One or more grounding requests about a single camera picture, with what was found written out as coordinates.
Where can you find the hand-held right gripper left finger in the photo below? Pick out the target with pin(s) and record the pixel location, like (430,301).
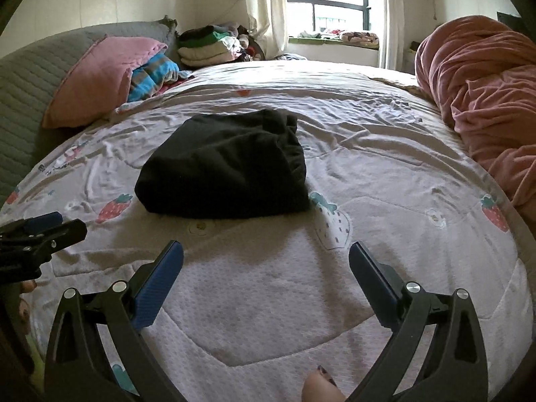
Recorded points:
(161,280)

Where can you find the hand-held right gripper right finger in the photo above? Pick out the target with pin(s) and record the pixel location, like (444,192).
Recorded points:
(372,278)

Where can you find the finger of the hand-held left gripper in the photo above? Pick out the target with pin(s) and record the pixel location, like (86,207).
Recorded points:
(63,234)
(42,222)

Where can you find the black sweater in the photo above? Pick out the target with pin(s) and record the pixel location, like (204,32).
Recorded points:
(222,167)

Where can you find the pile of folded clothes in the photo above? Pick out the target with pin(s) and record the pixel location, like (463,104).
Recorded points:
(205,48)

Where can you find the person's left hand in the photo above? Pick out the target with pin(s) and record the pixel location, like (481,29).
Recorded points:
(27,287)

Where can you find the light green cloth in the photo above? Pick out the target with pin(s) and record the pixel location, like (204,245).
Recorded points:
(35,356)

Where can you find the strawberry print bed sheet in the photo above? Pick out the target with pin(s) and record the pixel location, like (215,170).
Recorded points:
(377,184)

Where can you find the green quilted headboard cover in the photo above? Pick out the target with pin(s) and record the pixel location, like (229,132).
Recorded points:
(25,92)

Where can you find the pink pillow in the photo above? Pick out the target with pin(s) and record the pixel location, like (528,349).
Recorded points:
(92,79)

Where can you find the blue striped blanket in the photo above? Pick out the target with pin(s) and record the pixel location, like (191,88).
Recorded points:
(150,75)

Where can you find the pink duvet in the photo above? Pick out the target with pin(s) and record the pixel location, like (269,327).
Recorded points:
(485,100)

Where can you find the patterned cloth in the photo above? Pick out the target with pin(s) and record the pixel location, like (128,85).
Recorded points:
(360,38)

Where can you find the green windowsill mat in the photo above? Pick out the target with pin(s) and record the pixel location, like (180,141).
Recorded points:
(314,42)

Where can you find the cream curtain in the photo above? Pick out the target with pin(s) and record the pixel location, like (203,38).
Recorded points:
(266,8)
(391,16)

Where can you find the dark framed window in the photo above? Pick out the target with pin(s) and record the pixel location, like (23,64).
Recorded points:
(335,8)

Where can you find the black screen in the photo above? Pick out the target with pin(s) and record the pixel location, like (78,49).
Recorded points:
(508,16)

